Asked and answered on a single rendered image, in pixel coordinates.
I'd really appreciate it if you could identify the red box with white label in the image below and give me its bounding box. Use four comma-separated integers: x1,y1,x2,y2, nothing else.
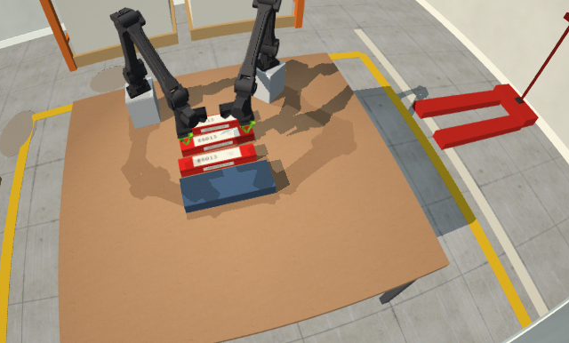
192,114,239,135

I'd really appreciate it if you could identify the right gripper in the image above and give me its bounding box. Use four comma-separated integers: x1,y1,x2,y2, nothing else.
175,117,194,145

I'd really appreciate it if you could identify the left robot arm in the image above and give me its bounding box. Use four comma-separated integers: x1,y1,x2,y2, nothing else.
219,0,282,119

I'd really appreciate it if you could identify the red welding electrode box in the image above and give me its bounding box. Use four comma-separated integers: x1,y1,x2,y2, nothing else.
180,126,254,157

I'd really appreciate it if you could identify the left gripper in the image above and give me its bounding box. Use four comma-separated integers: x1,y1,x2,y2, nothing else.
238,104,255,133

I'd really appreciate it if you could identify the red box of welding electrodes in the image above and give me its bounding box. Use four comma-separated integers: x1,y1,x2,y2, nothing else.
178,143,257,177

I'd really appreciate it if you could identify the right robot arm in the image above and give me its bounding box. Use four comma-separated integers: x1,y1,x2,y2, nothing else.
110,7,207,129

